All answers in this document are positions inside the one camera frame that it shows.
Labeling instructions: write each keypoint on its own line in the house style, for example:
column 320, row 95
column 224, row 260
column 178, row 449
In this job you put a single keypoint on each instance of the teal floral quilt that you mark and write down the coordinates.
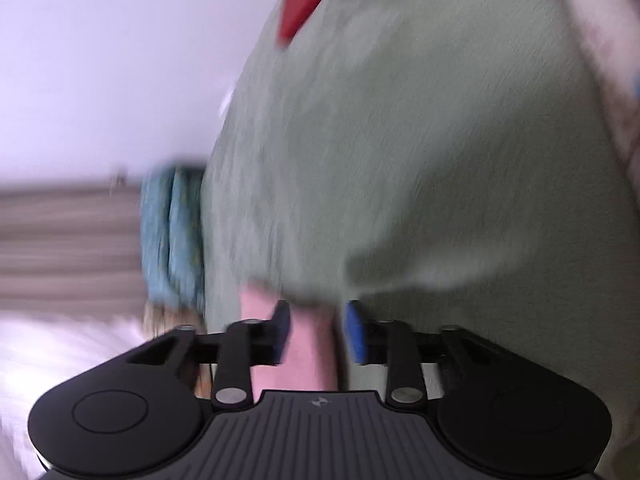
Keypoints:
column 172, row 235

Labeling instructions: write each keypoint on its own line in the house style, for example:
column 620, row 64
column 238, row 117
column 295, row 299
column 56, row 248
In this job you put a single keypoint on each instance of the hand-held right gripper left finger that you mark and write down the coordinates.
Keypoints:
column 282, row 330

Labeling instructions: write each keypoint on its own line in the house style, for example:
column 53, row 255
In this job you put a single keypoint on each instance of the wide beige curtain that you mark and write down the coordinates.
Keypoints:
column 65, row 250

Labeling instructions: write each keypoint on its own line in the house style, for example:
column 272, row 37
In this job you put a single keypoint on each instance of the pale pink cloth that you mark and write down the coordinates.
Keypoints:
column 610, row 60

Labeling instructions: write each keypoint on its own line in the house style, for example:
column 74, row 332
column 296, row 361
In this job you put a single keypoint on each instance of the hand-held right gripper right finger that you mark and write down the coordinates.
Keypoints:
column 354, row 332

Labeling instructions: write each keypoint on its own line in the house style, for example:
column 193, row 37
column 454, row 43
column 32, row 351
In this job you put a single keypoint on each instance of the plaid quilt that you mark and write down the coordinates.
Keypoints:
column 170, row 317

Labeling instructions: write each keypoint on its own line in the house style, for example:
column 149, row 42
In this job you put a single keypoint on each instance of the bed with green sheet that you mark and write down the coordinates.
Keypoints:
column 425, row 160

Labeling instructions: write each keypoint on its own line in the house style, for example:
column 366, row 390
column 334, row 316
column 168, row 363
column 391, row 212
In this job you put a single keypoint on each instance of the pink sweater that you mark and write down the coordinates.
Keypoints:
column 310, row 350

